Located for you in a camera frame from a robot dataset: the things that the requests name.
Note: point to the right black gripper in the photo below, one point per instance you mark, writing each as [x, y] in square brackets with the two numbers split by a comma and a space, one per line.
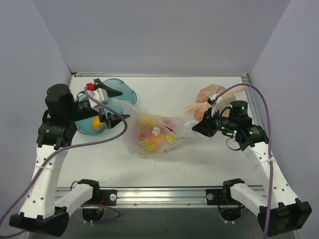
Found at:
[209, 123]

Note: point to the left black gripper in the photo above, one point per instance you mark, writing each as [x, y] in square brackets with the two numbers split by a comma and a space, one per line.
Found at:
[102, 111]

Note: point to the yellow fake lemon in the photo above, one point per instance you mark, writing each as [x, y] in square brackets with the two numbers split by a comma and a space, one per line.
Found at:
[148, 120]

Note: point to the red fake apple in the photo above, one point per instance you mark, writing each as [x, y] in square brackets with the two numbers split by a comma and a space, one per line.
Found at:
[168, 124]
[142, 132]

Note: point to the clear printed plastic bag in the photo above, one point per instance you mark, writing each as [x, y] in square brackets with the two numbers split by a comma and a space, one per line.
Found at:
[182, 129]

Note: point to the orange yellow fake mango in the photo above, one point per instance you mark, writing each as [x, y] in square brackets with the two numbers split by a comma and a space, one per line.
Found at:
[156, 143]

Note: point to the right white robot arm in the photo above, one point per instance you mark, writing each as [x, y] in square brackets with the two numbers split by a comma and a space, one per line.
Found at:
[281, 210]

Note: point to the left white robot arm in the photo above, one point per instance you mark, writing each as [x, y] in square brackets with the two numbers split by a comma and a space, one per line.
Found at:
[41, 212]

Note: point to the orange tied plastic bag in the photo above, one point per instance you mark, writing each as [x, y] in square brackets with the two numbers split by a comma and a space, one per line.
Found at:
[201, 105]

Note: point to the small orange fake fruit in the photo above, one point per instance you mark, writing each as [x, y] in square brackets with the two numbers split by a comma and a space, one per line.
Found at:
[96, 123]

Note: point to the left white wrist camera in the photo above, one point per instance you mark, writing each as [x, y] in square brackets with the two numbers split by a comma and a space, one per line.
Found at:
[97, 96]

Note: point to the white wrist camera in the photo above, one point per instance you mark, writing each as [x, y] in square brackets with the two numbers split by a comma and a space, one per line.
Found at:
[97, 96]
[215, 101]

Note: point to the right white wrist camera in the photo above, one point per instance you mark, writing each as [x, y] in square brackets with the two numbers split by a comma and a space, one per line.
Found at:
[215, 101]

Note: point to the front aluminium rail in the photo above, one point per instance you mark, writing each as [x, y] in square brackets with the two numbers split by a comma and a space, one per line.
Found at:
[174, 197]

